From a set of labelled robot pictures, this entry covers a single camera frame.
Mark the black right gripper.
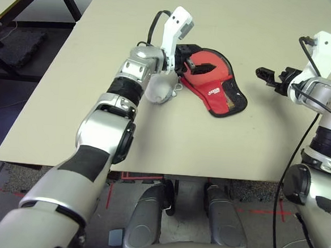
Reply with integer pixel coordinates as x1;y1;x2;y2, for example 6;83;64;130
254;65;302;97

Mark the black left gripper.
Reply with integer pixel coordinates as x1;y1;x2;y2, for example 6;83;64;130
173;42;219;77

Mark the red black paddle case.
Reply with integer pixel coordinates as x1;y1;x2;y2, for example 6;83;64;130
177;46;251;121

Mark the white fluffy pom-pom keychain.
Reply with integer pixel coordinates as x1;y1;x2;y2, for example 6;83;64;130
143;72;184;106

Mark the speckled rubber floor mat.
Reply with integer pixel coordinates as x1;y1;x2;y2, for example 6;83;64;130
1;162;288;212

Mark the grey robot right leg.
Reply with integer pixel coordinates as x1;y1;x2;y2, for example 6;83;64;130
201;183;253;248

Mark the grey robot leg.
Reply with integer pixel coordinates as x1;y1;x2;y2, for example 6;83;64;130
122;178;176;248
201;183;253;248

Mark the grey robot left leg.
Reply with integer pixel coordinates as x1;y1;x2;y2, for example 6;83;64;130
122;178;176;248

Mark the black foam mat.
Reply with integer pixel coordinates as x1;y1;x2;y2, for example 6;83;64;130
0;27;49;71

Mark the grey square floor pad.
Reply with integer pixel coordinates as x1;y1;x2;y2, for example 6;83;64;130
108;228;125;247

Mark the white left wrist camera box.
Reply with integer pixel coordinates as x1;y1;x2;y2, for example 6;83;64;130
157;5;196;75

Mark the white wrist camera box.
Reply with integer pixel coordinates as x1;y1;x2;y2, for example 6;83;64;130
157;5;196;75
287;28;331;105

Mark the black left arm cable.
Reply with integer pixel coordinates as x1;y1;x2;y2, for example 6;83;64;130
136;8;173;50

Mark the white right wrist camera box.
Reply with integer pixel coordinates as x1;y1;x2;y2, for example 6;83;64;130
287;28;331;105

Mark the thin white floor cable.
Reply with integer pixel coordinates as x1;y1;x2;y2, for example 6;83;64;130
275;235;312;248

